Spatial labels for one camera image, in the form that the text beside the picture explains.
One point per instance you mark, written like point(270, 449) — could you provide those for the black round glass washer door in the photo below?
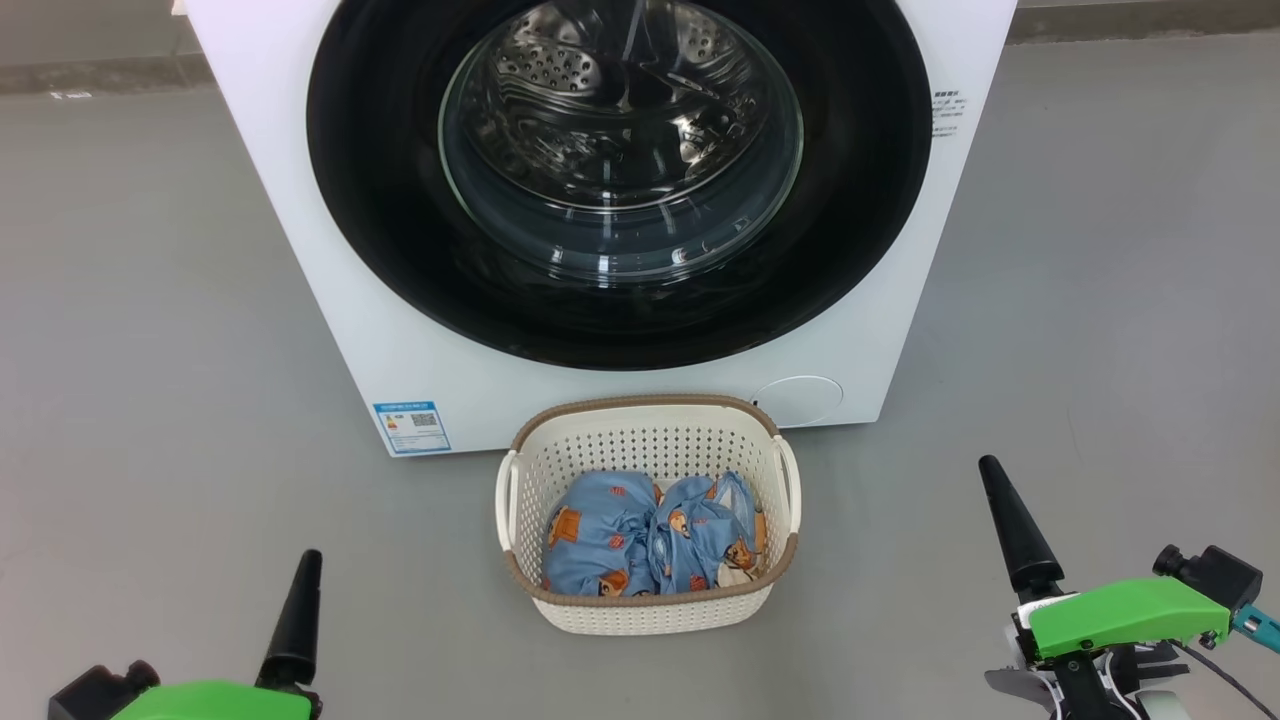
point(370, 200)

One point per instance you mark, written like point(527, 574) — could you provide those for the blue bear-print garment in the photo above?
point(595, 530)

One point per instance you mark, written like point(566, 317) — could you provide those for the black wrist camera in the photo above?
point(90, 695)
point(1220, 575)

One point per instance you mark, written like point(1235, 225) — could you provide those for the blue energy label sticker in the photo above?
point(410, 428)

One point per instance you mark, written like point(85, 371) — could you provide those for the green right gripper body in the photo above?
point(1120, 615)

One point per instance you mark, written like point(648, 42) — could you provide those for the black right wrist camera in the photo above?
point(1220, 575)

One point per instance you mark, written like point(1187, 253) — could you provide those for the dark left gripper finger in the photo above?
point(295, 630)

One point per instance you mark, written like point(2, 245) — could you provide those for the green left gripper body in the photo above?
point(215, 702)

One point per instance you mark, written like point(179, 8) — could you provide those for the cream perforated laundry basket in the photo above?
point(640, 445)

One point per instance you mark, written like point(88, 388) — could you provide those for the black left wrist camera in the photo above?
point(90, 695)

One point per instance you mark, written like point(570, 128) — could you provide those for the stainless steel washer drum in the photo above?
point(560, 70)

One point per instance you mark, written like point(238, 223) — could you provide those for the round white filter cover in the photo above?
point(800, 402)

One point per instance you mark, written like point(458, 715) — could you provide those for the white front-load washing machine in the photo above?
point(400, 380)

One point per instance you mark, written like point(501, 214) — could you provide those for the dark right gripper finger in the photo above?
point(1020, 540)

